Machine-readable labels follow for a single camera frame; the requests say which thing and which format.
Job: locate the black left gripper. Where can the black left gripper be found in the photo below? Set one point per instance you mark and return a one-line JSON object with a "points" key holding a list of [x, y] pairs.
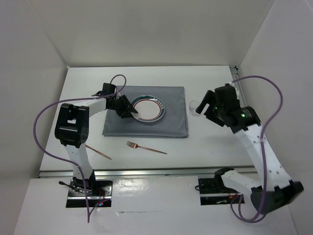
{"points": [[126, 105]]}

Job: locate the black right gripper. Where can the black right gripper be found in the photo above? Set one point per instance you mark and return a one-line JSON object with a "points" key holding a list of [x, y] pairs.
{"points": [[210, 98]]}

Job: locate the white plate green red rim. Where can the white plate green red rim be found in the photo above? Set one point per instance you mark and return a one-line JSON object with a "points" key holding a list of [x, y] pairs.
{"points": [[149, 107]]}

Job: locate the grey cloth placemat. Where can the grey cloth placemat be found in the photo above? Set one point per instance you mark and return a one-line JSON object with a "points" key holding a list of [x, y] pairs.
{"points": [[173, 122]]}

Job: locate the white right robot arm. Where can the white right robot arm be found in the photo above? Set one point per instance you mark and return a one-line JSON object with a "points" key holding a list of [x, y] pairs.
{"points": [[275, 188]]}

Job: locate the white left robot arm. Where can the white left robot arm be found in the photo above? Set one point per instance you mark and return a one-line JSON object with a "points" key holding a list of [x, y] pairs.
{"points": [[72, 129]]}

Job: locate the clear plastic cup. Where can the clear plastic cup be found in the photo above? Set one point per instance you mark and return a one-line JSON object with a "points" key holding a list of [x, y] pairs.
{"points": [[193, 105]]}

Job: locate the copper fork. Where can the copper fork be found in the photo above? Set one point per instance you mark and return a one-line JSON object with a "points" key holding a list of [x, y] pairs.
{"points": [[135, 146]]}

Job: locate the copper knife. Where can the copper knife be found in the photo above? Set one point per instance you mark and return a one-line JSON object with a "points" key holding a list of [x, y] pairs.
{"points": [[98, 152]]}

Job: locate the aluminium right side rail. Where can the aluminium right side rail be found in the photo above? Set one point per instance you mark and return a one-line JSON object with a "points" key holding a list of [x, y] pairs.
{"points": [[250, 132]]}

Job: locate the aluminium rail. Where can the aluminium rail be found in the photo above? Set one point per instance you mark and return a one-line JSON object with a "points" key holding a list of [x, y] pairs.
{"points": [[135, 172], [250, 132]]}

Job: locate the aluminium front rail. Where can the aluminium front rail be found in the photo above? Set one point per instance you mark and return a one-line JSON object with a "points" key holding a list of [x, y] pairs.
{"points": [[135, 172]]}

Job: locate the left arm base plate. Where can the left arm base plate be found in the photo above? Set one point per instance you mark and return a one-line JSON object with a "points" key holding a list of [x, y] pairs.
{"points": [[101, 195]]}

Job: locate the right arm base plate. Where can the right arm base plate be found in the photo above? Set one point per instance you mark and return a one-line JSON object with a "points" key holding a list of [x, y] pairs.
{"points": [[211, 194]]}

